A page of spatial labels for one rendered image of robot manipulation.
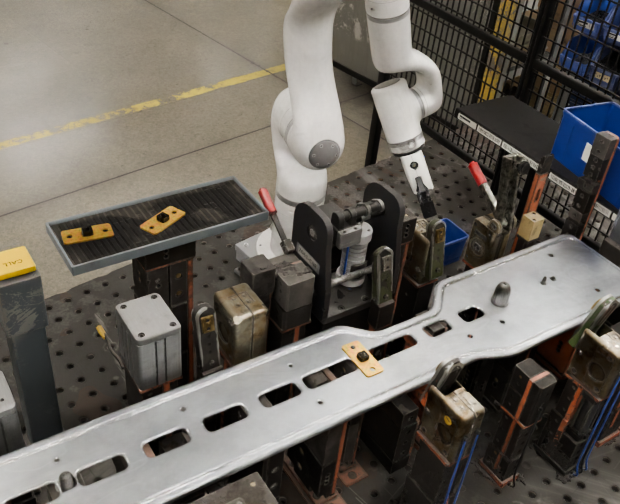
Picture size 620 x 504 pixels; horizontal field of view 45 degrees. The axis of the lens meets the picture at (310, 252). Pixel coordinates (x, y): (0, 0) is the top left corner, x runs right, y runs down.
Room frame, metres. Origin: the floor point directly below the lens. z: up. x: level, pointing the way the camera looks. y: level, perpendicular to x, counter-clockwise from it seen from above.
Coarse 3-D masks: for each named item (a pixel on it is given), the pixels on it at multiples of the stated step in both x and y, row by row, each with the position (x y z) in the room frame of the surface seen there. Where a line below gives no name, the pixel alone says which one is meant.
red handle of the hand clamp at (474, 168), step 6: (474, 162) 1.43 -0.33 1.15; (474, 168) 1.42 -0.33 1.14; (480, 168) 1.43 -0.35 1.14; (474, 174) 1.42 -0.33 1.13; (480, 174) 1.41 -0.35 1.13; (480, 180) 1.40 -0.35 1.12; (486, 180) 1.41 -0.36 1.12; (480, 186) 1.40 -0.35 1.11; (486, 186) 1.40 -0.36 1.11; (486, 192) 1.39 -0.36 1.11; (486, 198) 1.38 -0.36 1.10; (492, 198) 1.38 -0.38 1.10; (492, 204) 1.37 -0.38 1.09; (492, 210) 1.36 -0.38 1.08; (504, 216) 1.35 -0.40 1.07; (504, 222) 1.34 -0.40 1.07
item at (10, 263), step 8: (16, 248) 0.96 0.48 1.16; (24, 248) 0.96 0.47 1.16; (0, 256) 0.93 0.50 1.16; (8, 256) 0.93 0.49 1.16; (16, 256) 0.94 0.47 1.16; (24, 256) 0.94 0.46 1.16; (0, 264) 0.91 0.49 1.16; (8, 264) 0.92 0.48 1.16; (16, 264) 0.92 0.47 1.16; (24, 264) 0.92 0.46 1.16; (32, 264) 0.92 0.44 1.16; (0, 272) 0.89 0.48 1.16; (8, 272) 0.90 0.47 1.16; (16, 272) 0.90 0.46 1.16; (24, 272) 0.91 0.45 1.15
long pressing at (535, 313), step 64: (512, 256) 1.31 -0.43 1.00; (576, 256) 1.34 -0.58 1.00; (448, 320) 1.08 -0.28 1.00; (512, 320) 1.10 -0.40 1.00; (576, 320) 1.13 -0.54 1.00; (192, 384) 0.85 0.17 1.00; (256, 384) 0.87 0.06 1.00; (384, 384) 0.90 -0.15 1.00; (64, 448) 0.70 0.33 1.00; (128, 448) 0.71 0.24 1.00; (192, 448) 0.72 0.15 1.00; (256, 448) 0.73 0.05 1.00
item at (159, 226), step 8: (168, 208) 1.12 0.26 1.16; (176, 208) 1.12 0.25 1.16; (160, 216) 1.08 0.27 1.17; (168, 216) 1.08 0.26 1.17; (176, 216) 1.09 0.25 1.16; (144, 224) 1.06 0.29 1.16; (152, 224) 1.06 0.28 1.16; (160, 224) 1.06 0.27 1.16; (168, 224) 1.07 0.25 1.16; (152, 232) 1.04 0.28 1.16
